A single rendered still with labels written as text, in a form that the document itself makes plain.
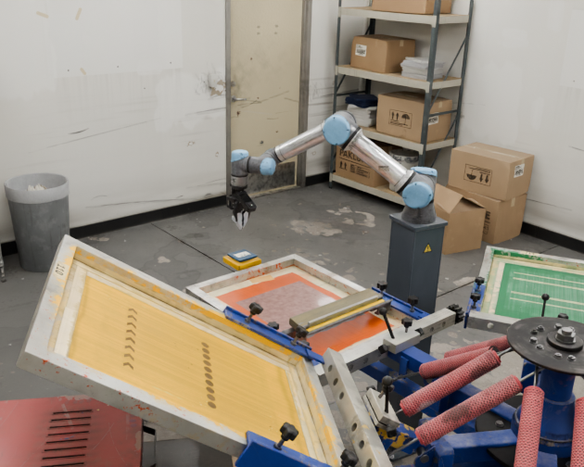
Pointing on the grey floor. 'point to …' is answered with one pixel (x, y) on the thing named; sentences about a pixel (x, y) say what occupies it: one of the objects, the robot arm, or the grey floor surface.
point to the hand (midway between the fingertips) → (242, 227)
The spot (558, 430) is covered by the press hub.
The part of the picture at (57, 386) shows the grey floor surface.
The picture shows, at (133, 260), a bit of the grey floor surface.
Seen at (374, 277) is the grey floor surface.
